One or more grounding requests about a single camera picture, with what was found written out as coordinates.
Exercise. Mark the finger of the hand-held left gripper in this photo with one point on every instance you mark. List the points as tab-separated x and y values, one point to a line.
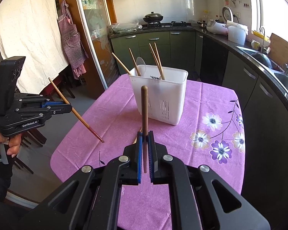
62	110
55	103

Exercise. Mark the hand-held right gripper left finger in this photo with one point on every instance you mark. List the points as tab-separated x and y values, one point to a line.
139	158

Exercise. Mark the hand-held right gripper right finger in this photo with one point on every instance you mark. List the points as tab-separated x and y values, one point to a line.
151	158

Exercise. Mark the dark brown chopstick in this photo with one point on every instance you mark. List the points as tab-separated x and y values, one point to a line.
144	110

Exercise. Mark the white plastic utensil holder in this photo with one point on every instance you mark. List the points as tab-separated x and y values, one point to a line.
168	95

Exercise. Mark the black plastic fork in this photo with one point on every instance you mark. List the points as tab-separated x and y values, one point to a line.
154	77

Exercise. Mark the clear plastic spoon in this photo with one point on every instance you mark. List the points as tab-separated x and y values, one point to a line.
142	64

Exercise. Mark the wooden chopsticks group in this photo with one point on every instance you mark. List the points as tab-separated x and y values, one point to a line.
156	61

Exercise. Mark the person's left hand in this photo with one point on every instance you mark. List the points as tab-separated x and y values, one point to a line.
14	146

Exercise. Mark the dark wooden chair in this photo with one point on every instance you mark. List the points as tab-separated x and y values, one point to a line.
33	139

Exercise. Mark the purple floral tablecloth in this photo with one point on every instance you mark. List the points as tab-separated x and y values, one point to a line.
194	163

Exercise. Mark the checkered apron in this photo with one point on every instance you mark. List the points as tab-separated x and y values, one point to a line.
72	40

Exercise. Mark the white hanging cloth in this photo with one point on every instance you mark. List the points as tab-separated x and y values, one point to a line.
26	33

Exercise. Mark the plastic bag of vegetables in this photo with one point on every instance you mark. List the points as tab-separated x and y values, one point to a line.
124	27

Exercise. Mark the black wok with lid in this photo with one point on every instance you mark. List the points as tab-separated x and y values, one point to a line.
153	18

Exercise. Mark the gas stove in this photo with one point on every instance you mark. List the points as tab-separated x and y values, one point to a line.
175	24

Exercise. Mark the dark stone countertop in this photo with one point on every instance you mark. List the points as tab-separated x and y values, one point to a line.
220	38

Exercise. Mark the small steel pot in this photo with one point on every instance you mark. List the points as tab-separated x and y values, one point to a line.
201	24

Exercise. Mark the white rice cooker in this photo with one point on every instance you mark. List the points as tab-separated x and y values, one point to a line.
216	27

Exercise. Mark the dark pot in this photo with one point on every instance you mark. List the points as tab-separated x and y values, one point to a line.
262	60

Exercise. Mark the white plastic bucket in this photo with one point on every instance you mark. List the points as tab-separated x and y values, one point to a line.
236	34

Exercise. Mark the white green mug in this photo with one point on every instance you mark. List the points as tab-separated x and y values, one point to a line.
255	45

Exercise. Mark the stainless steel sink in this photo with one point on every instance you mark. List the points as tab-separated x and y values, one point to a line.
285	81

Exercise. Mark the small chrome faucet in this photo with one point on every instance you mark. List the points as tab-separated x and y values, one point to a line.
262	40

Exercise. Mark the silver round lid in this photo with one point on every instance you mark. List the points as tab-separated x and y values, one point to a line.
226	14

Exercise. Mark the yellow tray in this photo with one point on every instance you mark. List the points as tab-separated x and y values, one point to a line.
259	34

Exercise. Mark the wooden cutting board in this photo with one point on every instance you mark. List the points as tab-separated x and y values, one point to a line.
279	48

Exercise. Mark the window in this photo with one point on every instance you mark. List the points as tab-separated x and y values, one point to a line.
273	2

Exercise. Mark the wall socket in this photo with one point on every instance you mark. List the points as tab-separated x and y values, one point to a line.
237	15

